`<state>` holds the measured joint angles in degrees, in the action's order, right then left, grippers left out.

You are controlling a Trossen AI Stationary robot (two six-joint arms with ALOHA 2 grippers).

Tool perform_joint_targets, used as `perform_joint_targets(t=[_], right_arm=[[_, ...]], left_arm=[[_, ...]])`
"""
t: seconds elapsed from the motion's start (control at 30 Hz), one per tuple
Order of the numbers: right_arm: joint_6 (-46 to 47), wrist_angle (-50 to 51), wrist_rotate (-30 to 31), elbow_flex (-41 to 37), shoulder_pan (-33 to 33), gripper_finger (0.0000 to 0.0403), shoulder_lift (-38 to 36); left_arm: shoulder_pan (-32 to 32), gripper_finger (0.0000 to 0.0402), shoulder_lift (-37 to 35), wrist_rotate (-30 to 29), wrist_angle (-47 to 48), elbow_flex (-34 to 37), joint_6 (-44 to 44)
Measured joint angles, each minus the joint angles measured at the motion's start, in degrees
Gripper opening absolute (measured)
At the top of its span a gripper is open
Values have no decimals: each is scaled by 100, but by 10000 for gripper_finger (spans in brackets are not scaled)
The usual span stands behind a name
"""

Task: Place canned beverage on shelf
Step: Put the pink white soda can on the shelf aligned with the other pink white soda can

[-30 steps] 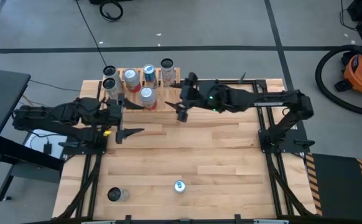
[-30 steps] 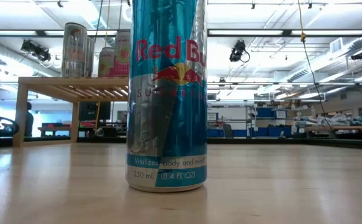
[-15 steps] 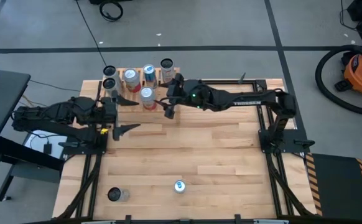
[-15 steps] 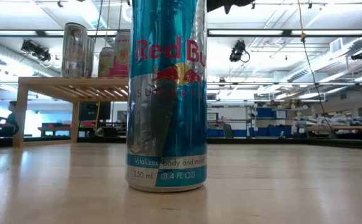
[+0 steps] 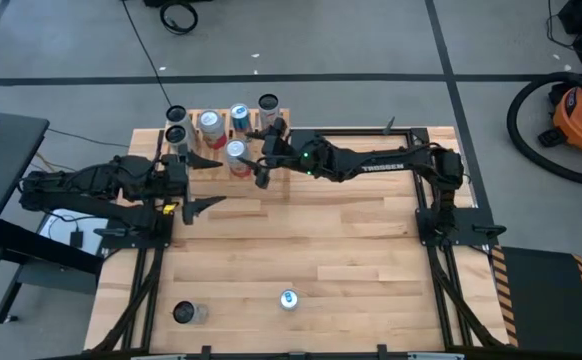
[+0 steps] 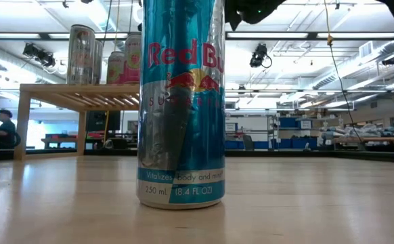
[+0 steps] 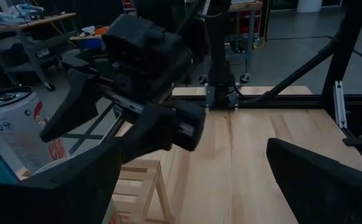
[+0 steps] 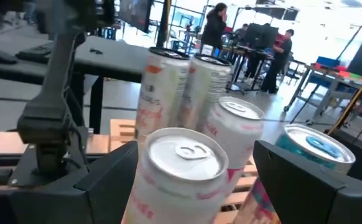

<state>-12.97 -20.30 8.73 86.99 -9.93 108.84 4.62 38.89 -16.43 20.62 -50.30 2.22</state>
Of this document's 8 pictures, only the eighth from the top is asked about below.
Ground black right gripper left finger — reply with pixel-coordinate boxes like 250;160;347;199
0;140;139;224

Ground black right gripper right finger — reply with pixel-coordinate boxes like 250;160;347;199
252;139;362;224

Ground pink white Spindrift can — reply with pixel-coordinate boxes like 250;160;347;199
121;127;230;224
202;96;265;197

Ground white slim can black lid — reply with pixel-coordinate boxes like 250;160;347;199
135;46;190;146

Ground white Celsius tropical can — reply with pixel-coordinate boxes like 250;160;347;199
177;53;233;131

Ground wooden slatted shelf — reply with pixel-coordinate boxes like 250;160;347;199
109;119;259;224

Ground blue silver Red Bull can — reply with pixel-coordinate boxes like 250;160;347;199
233;123;356;224

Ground yellow black diagonal pole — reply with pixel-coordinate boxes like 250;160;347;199
327;67;362;136

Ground grey table colourful items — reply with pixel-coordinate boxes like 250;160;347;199
282;62;362;125

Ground blue storage bin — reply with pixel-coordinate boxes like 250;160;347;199
315;55;341;68

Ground person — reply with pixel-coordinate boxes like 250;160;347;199
234;23;250;41
200;2;228;55
259;29;295;94

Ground black remote controller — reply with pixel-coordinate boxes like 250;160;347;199
15;45;53;63

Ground black standing desk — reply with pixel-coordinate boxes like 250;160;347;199
221;45;275;94

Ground black monitor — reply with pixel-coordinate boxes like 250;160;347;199
244;22;280;50

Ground dark monitor screen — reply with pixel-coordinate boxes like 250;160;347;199
118;0;154;34

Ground black vertical post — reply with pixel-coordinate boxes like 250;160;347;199
155;0;172;48

